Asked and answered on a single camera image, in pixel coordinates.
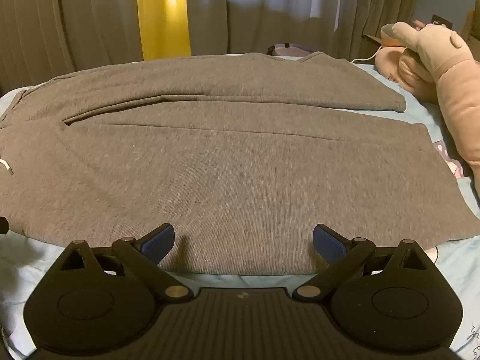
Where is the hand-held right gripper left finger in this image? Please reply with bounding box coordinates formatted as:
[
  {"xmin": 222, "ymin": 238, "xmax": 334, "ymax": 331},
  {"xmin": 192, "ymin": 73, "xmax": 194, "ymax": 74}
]
[{"xmin": 60, "ymin": 223, "xmax": 192, "ymax": 304}]

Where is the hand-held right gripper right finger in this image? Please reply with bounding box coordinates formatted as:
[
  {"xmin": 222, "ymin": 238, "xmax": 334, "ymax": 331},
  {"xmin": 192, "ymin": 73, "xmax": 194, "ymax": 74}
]
[{"xmin": 292, "ymin": 223, "xmax": 426, "ymax": 303}]

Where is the grey-brown sweatshirt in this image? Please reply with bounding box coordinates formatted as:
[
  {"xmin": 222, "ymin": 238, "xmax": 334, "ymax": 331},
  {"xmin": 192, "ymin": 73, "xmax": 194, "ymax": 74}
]
[{"xmin": 0, "ymin": 50, "xmax": 480, "ymax": 276}]

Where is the light blue printed bed sheet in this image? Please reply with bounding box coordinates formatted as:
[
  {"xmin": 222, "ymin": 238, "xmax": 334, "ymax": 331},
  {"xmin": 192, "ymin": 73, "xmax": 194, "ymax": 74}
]
[{"xmin": 0, "ymin": 60, "xmax": 480, "ymax": 360}]

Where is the light pink plush pillow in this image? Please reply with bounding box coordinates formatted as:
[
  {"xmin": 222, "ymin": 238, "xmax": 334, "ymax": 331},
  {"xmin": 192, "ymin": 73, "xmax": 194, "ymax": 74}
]
[{"xmin": 375, "ymin": 23, "xmax": 441, "ymax": 104}]

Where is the purple and black bag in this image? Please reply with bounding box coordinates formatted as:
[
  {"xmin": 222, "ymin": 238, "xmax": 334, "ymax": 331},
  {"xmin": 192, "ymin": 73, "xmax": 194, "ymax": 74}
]
[{"xmin": 267, "ymin": 42, "xmax": 314, "ymax": 56}]

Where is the tan pink plush toy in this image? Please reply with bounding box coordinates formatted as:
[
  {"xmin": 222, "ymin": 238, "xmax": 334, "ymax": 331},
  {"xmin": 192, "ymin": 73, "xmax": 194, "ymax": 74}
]
[{"xmin": 390, "ymin": 21, "xmax": 480, "ymax": 177}]

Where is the grey curtain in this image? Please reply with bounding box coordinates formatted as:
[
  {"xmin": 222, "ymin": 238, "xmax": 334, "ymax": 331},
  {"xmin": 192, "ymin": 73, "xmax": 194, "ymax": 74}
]
[
  {"xmin": 332, "ymin": 0, "xmax": 432, "ymax": 61},
  {"xmin": 0, "ymin": 0, "xmax": 233, "ymax": 94}
]

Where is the yellow curtain strip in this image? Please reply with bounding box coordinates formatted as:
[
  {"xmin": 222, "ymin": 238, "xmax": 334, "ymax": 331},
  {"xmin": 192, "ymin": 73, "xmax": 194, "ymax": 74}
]
[{"xmin": 136, "ymin": 0, "xmax": 191, "ymax": 61}]

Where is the white cable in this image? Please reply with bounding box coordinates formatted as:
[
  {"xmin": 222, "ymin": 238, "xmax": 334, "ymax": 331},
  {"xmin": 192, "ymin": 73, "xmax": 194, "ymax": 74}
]
[{"xmin": 350, "ymin": 22, "xmax": 448, "ymax": 63}]

